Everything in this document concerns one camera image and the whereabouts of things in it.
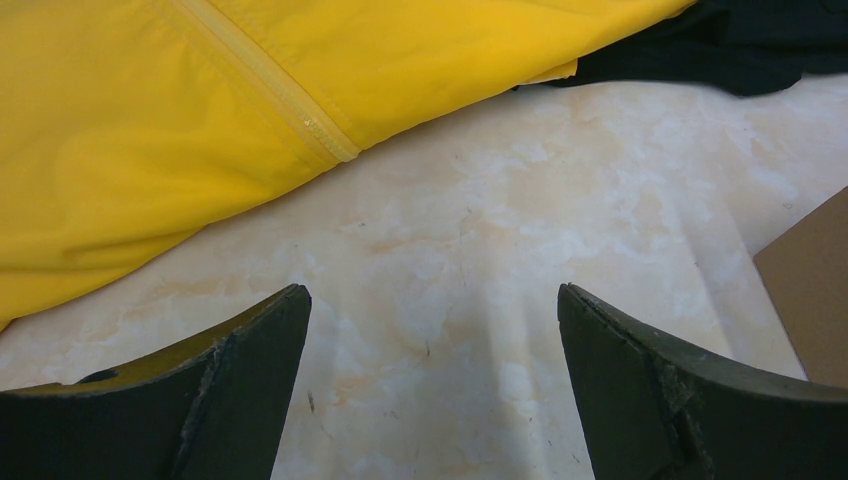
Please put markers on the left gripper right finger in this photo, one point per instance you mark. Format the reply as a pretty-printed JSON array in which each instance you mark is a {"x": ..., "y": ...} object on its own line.
[{"x": 654, "y": 406}]

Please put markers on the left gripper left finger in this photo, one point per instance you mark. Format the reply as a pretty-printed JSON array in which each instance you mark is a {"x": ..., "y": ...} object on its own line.
[{"x": 212, "y": 406}]

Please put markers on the brown cardboard box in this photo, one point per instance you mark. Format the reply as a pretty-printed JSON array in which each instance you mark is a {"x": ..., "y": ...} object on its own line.
[{"x": 805, "y": 274}]

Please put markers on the yellow shirt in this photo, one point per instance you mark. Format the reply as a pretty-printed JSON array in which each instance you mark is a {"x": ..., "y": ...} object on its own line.
[{"x": 128, "y": 126}]

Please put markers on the black cloth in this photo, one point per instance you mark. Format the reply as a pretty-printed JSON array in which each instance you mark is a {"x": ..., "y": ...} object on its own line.
[{"x": 744, "y": 48}]

